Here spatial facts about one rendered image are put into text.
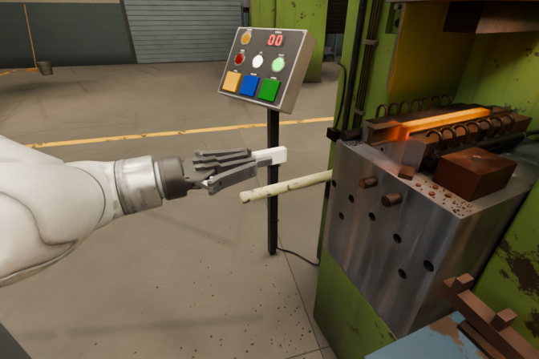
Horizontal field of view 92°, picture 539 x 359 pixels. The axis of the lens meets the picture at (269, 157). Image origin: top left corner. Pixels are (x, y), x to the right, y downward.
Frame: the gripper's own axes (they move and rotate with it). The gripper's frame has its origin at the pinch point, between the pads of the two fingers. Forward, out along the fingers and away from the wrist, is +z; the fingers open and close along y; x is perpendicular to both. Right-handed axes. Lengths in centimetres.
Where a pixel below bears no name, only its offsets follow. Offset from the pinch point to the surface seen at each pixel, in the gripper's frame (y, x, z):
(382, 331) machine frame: 16, -56, 29
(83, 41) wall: -847, -38, -170
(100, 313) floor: -57, -100, -62
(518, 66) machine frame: -3, 11, 83
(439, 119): 1.0, 1.0, 47.3
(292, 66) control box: -40.4, 9.0, 26.2
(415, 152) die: 5.5, -3.7, 34.9
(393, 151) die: -0.3, -6.1, 34.9
